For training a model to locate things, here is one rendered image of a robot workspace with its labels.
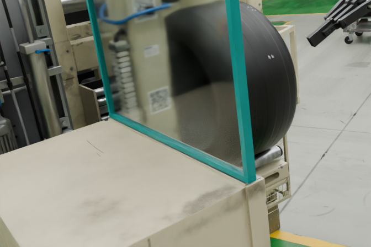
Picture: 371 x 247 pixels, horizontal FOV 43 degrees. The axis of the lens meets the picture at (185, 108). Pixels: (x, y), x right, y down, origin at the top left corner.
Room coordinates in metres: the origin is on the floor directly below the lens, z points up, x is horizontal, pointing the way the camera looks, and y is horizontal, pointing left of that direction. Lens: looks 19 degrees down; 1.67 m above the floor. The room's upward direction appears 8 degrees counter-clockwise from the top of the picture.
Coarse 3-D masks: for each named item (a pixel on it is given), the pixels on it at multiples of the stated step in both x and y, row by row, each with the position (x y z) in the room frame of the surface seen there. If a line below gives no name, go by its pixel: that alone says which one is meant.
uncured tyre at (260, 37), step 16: (256, 16) 1.56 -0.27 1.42; (256, 32) 1.49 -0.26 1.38; (272, 32) 1.51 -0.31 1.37; (256, 48) 1.45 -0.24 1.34; (272, 48) 1.47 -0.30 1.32; (256, 64) 1.41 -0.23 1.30; (272, 64) 1.44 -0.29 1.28; (288, 64) 1.47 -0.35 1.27; (256, 80) 1.39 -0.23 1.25; (272, 80) 1.42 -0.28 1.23; (288, 80) 1.45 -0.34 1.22; (256, 96) 1.38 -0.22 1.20; (272, 96) 1.41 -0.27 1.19; (288, 96) 1.45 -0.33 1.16; (256, 112) 1.37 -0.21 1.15; (272, 112) 1.41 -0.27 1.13; (288, 112) 1.46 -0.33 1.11; (256, 128) 1.38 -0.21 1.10; (272, 128) 1.43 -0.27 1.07; (288, 128) 1.51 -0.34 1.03; (256, 144) 1.42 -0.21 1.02; (272, 144) 1.51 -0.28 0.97
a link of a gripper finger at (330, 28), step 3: (330, 24) 1.17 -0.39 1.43; (333, 24) 1.16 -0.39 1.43; (336, 24) 1.16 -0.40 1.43; (339, 24) 1.16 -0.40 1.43; (342, 24) 1.15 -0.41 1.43; (327, 27) 1.17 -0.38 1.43; (330, 27) 1.16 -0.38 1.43; (333, 27) 1.17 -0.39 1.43; (336, 27) 1.17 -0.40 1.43; (339, 27) 1.16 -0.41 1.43; (342, 27) 1.15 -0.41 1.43; (324, 30) 1.17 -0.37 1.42; (327, 30) 1.16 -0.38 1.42; (330, 30) 1.16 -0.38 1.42; (333, 30) 1.17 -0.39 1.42; (324, 33) 1.16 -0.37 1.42; (327, 33) 1.16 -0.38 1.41; (330, 33) 1.16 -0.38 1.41
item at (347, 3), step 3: (348, 0) 1.21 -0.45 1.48; (351, 0) 1.20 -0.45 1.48; (345, 3) 1.21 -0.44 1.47; (348, 3) 1.20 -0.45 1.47; (342, 6) 1.21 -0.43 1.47; (345, 6) 1.20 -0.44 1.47; (348, 6) 1.20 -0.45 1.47; (339, 9) 1.20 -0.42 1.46; (342, 9) 1.20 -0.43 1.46; (336, 12) 1.20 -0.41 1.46; (339, 12) 1.20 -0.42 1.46; (330, 15) 1.20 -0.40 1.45; (333, 15) 1.19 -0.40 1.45; (336, 15) 1.20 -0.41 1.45; (327, 18) 1.20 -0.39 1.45; (330, 18) 1.19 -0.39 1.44; (333, 18) 1.20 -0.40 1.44
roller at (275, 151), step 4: (272, 148) 1.59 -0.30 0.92; (276, 148) 1.59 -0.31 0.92; (280, 148) 1.60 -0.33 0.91; (264, 152) 1.57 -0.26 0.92; (268, 152) 1.57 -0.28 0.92; (272, 152) 1.58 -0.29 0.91; (276, 152) 1.58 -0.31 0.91; (280, 152) 1.59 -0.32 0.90; (256, 156) 1.55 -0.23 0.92; (260, 156) 1.55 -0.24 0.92; (264, 156) 1.55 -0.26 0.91; (268, 156) 1.56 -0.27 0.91; (272, 156) 1.57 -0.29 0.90; (276, 156) 1.58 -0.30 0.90; (256, 160) 1.53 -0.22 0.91; (260, 160) 1.54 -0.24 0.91; (264, 160) 1.55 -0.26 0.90; (268, 160) 1.56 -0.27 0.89; (256, 164) 1.53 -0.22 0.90; (260, 164) 1.54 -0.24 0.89
